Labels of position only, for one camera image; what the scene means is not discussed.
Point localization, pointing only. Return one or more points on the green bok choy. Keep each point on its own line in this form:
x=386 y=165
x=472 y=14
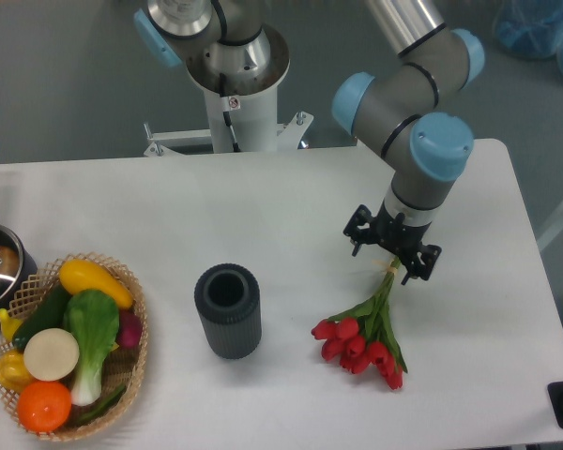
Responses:
x=92 y=318

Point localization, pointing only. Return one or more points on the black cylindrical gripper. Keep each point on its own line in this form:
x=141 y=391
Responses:
x=392 y=234

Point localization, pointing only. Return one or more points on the dark green cucumber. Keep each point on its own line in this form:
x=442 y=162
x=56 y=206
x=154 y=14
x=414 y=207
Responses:
x=49 y=314

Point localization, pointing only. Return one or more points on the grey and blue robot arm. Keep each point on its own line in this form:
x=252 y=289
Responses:
x=397 y=118

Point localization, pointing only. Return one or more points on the green chili pepper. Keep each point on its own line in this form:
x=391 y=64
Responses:
x=101 y=408

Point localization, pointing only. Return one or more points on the dark grey ribbed vase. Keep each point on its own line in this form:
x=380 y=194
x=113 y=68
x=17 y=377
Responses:
x=227 y=299

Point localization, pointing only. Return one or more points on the yellow squash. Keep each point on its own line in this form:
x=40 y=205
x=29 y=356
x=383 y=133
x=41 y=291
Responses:
x=79 y=275

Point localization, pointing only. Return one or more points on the yellow banana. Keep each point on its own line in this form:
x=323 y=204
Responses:
x=8 y=325

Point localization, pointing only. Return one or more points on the purple red onion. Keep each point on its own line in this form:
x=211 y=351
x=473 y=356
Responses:
x=130 y=330

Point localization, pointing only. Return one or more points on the cream round bun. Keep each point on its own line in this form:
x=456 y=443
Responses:
x=51 y=354

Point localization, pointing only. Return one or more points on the woven wicker basket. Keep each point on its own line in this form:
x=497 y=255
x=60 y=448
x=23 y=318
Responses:
x=123 y=371

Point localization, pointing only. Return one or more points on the red tulip bouquet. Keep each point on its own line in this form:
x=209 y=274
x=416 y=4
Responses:
x=362 y=336

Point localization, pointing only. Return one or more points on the orange fruit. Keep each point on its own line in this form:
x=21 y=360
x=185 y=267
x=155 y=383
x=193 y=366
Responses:
x=44 y=406

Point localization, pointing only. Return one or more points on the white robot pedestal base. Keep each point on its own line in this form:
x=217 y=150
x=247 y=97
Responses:
x=240 y=89

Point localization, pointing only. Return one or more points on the yellow bell pepper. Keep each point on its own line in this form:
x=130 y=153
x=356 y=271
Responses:
x=14 y=375

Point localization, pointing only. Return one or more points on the blue plastic bag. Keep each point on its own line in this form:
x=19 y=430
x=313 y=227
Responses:
x=531 y=29

